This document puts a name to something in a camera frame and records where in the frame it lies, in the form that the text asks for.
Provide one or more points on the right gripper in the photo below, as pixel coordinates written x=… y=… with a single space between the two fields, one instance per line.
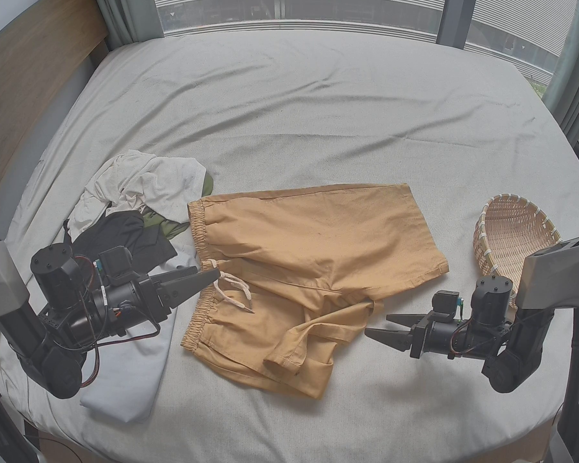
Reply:
x=439 y=338

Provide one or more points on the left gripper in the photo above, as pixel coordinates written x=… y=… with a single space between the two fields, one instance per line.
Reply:
x=135 y=302

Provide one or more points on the tan shorts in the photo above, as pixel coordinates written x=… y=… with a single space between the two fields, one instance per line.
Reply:
x=309 y=268

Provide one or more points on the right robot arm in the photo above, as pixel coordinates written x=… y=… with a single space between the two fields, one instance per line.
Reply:
x=535 y=278

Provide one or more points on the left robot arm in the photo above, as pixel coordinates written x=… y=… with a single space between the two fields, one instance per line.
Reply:
x=53 y=278

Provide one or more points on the green garment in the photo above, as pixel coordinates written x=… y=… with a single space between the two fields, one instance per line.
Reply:
x=171 y=227

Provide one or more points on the black garment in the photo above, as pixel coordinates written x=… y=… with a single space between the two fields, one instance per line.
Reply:
x=120 y=239

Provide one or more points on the white garment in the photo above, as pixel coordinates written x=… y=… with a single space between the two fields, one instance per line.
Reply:
x=159 y=181

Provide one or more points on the pale blue garment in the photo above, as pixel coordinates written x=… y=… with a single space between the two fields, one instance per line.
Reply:
x=125 y=379

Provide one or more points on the round woven basket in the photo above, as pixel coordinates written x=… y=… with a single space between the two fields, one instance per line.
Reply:
x=506 y=239

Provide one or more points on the bed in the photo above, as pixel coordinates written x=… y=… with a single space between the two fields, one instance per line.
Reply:
x=318 y=114

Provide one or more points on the grey-green curtain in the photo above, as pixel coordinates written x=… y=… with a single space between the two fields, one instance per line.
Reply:
x=125 y=7
x=576 y=65

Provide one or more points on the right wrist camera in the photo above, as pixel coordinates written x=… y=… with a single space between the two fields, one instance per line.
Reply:
x=446 y=303

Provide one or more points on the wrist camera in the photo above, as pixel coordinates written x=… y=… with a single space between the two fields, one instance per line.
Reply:
x=116 y=263
x=446 y=303

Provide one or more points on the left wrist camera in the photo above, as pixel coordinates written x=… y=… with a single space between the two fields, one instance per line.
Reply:
x=116 y=263

